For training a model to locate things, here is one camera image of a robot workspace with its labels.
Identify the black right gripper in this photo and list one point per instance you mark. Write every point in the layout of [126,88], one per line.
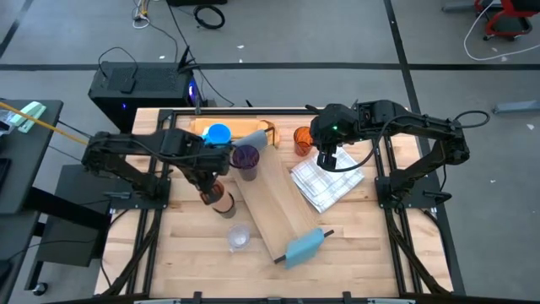
[333,122]

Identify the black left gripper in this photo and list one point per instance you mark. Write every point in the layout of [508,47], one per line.
[208,162]

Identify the peach plastic cup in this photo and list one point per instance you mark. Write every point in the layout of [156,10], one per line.
[223,202]

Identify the orange faceted tumbler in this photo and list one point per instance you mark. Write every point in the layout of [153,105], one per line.
[301,141]

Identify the purple faceted tumbler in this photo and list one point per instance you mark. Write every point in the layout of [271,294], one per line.
[246,158]

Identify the blue plastic mug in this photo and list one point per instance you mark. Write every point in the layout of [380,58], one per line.
[219,134]

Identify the long wooden board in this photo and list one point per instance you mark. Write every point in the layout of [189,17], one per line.
[274,198]

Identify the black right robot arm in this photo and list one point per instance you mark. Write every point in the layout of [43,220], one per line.
[422,126]

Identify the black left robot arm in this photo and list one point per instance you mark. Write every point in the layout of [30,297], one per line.
[126,148]

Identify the white plaid towel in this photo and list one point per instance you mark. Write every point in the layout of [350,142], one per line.
[325,186]

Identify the gray towel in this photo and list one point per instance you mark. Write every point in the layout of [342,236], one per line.
[253,140]

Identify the yellow towel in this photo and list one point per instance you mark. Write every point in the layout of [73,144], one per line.
[244,126]

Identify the light teal towel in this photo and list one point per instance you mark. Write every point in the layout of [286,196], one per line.
[304,249]

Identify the black computer tower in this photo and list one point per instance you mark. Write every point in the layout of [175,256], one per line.
[147,90]

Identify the small black device on tower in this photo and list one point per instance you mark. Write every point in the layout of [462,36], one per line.
[127,85]

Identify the black cart base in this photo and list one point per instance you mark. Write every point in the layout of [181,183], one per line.
[71,219]

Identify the black side desk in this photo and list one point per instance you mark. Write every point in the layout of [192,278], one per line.
[25,169]

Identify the gray floor bar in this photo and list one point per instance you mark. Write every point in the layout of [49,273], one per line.
[516,106]

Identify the mint green stapler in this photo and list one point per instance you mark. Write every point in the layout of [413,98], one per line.
[27,116]

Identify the red chair base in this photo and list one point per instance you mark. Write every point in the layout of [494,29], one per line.
[506,21]

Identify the black aluminium table frame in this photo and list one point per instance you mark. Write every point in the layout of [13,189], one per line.
[274,112]

